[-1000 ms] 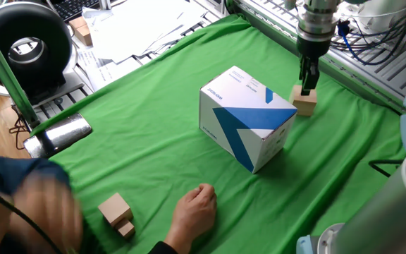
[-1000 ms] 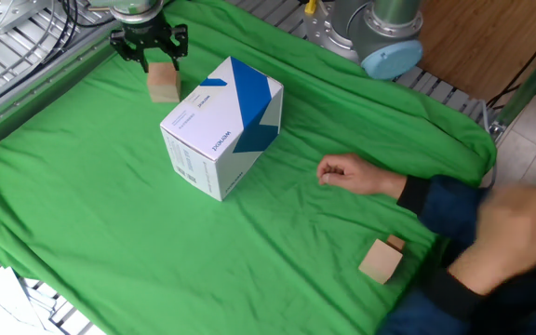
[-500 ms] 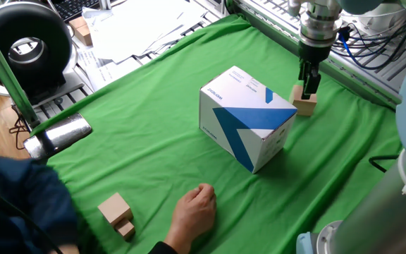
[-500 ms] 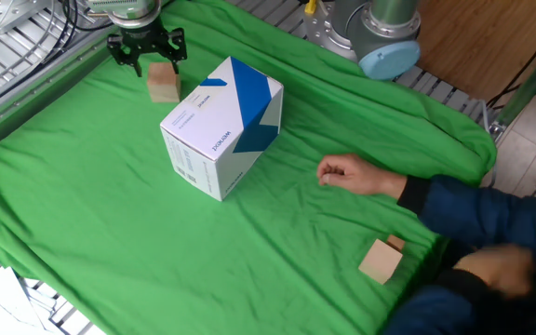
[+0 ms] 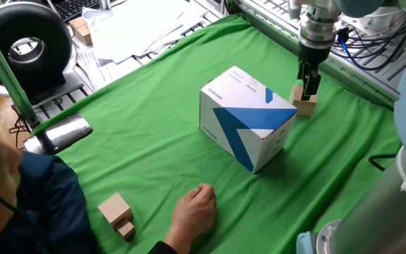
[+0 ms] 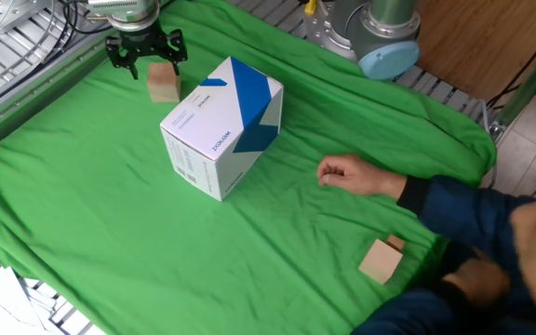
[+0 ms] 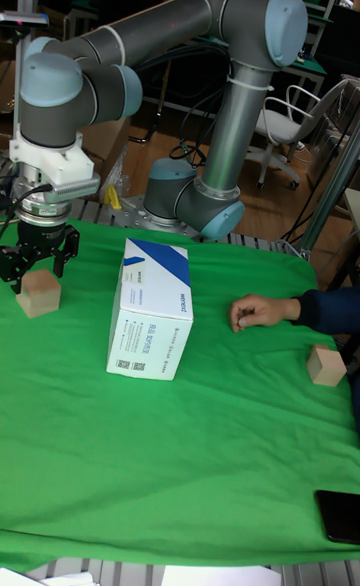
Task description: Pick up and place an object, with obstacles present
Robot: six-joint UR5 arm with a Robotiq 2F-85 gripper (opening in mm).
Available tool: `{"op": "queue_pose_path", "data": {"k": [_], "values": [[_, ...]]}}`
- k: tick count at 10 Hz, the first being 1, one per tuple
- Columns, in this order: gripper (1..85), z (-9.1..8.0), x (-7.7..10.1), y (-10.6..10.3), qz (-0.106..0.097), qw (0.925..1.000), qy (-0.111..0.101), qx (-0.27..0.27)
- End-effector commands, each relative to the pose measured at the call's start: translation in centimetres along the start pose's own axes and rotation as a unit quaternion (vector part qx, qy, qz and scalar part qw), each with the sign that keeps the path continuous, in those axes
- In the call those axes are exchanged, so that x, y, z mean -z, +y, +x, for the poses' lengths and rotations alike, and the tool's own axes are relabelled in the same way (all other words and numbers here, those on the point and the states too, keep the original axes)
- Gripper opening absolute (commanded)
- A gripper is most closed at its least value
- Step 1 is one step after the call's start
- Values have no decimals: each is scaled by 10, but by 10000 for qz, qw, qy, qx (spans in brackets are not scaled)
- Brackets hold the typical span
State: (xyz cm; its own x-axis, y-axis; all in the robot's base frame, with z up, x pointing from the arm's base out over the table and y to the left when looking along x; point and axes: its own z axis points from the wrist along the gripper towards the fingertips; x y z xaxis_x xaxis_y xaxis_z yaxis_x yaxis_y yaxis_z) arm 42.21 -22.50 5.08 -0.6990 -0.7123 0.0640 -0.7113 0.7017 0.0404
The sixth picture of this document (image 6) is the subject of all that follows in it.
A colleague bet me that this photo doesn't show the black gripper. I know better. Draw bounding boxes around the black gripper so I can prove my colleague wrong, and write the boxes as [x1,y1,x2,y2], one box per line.
[105,19,189,81]

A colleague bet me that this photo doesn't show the wooden cube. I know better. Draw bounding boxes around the wooden cube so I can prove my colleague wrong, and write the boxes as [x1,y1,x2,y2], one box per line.
[357,237,405,286]
[146,61,182,104]

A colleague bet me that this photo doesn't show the right forearm in blue sleeve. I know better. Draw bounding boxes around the right forearm in blue sleeve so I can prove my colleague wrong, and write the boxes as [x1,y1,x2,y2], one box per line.
[396,173,536,248]

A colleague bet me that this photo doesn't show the left forearm in blue sleeve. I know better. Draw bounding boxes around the left forearm in blue sleeve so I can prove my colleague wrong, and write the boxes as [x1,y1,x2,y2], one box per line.
[350,277,488,335]

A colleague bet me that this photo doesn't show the person's right hand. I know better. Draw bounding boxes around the person's right hand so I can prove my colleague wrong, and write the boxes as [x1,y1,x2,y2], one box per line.
[315,153,409,199]

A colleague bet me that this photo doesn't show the person's left hand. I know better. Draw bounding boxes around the person's left hand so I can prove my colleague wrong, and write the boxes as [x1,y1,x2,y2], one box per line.
[441,258,512,309]

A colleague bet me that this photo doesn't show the white and blue cardboard box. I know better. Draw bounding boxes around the white and blue cardboard box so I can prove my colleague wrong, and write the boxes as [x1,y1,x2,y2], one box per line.
[159,55,285,203]

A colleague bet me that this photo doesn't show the silver metal mounting plate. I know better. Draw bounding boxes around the silver metal mounting plate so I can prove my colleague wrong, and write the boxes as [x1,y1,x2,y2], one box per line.
[0,0,51,35]

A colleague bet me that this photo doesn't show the green cloth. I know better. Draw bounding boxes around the green cloth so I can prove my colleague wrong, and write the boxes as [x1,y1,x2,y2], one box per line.
[0,0,499,335]

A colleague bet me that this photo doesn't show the small wooden block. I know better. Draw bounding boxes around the small wooden block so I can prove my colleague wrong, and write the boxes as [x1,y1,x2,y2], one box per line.
[385,234,407,253]

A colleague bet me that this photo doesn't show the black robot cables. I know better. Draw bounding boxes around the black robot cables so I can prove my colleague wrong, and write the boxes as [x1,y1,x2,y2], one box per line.
[39,0,116,62]

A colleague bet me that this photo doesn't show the grey aluminium frame rail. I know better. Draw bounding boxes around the grey aluminium frame rail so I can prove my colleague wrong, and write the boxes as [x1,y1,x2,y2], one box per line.
[0,0,172,162]

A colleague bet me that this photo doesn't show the black floor cables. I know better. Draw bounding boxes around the black floor cables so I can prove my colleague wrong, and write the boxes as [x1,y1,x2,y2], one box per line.
[485,17,536,112]

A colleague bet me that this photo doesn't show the green frame pole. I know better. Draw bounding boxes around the green frame pole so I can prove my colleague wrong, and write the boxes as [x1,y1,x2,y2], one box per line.
[494,26,536,127]

